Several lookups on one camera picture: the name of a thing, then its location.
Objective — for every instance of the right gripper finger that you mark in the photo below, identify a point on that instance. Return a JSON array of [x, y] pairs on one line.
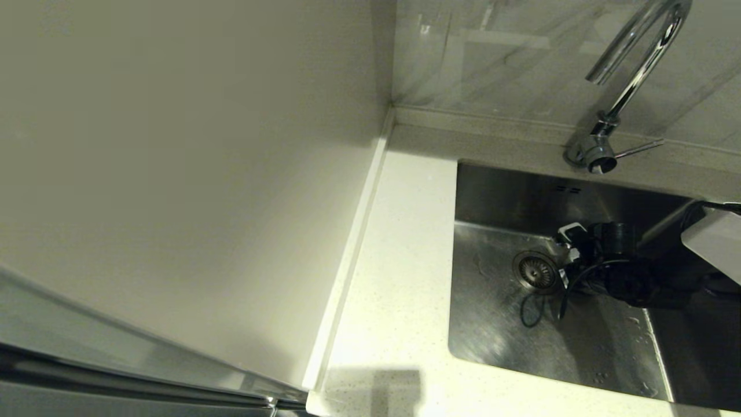
[[572, 231], [570, 267]]

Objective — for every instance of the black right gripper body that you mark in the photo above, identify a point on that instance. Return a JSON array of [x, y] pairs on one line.
[[637, 284]]

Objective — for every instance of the thin chrome faucet lever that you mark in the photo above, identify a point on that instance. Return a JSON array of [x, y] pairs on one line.
[[641, 148]]

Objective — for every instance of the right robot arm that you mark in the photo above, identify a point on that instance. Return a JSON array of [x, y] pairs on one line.
[[715, 240]]

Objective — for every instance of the stainless steel sink basin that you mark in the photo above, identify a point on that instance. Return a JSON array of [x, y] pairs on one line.
[[498, 324]]

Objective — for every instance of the round metal drain strainer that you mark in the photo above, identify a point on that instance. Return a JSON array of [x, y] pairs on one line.
[[532, 271]]

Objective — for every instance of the chrome gooseneck faucet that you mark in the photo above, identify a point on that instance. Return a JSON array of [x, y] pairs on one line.
[[628, 94]]

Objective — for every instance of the white countertop trim strip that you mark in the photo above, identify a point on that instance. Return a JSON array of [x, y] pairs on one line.
[[347, 260]]

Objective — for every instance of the shiny steel appliance edge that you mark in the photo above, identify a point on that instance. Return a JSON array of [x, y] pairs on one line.
[[58, 365]]

